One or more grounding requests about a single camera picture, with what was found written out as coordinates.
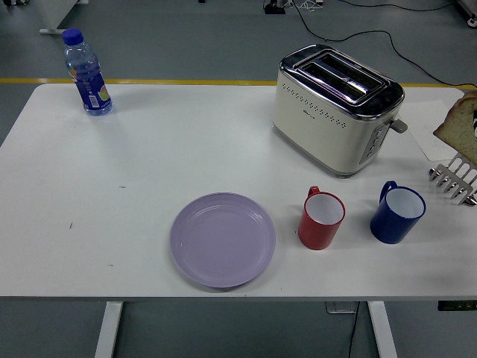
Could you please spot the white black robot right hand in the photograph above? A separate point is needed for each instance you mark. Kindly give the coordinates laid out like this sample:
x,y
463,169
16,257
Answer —
x,y
474,123

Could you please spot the bread slice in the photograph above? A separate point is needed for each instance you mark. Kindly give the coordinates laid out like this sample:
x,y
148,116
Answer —
x,y
456,123

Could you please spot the cream and chrome toaster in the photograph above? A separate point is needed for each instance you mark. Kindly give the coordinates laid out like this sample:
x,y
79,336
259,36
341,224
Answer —
x,y
316,123

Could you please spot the purple round plate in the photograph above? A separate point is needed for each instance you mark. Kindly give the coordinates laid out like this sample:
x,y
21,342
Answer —
x,y
223,240

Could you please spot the white paper sheet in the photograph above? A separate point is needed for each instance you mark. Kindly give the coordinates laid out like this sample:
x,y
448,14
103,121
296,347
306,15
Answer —
x,y
421,123

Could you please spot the metal toast rack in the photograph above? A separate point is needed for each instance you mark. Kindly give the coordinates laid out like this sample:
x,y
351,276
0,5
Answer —
x,y
452,182

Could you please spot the blue mug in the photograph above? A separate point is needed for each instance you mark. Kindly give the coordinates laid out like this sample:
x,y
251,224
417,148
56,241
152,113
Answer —
x,y
391,227

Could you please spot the black table control panel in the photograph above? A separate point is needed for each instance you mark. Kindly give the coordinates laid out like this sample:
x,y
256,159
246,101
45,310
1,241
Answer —
x,y
456,306

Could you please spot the red mug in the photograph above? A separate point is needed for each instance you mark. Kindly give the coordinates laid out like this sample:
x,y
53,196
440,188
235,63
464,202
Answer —
x,y
316,235

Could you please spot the white table leg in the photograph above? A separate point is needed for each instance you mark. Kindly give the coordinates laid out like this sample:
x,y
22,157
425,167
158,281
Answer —
x,y
108,332
382,332

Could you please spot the blue plastic water bottle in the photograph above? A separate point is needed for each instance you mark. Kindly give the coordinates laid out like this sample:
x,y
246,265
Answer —
x,y
91,87

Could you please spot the white desk leg with foot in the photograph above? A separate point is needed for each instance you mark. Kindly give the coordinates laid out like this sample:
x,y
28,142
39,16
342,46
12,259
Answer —
x,y
52,15

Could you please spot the white furniture frame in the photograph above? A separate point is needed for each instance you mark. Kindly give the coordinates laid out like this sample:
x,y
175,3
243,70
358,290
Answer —
x,y
470,11

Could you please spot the clear bracket under table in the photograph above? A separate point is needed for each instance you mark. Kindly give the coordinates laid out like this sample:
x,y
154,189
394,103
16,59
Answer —
x,y
341,307

